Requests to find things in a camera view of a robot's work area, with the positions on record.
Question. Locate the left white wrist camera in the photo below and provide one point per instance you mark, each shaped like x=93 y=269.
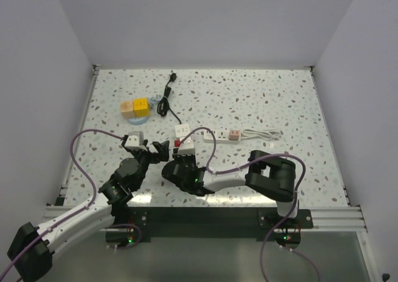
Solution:
x=136 y=138

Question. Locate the yellow cube socket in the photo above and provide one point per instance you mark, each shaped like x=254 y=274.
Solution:
x=141 y=107

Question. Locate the pink plugged USB adapter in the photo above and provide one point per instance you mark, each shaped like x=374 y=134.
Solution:
x=234 y=135

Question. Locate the white cube socket adapter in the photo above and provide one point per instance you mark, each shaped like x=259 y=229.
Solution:
x=182 y=130

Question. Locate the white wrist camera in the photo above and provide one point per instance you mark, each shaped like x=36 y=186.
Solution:
x=136 y=138
x=185 y=148

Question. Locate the beige cube socket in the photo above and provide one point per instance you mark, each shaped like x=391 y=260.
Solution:
x=127 y=109

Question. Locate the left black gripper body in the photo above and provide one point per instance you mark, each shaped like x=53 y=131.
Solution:
x=146 y=157

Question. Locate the light blue round base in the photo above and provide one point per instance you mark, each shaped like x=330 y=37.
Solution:
x=138 y=121

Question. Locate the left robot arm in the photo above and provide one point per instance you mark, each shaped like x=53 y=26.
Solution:
x=33 y=248

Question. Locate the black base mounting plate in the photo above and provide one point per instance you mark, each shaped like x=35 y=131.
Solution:
x=145 y=223

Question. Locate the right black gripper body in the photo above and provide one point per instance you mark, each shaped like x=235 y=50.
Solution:
x=186 y=161

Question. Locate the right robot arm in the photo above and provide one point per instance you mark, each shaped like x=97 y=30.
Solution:
x=267 y=174

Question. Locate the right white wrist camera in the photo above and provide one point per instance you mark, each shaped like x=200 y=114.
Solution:
x=185 y=148

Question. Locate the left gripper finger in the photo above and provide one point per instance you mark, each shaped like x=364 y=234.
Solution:
x=161 y=153
x=132 y=149

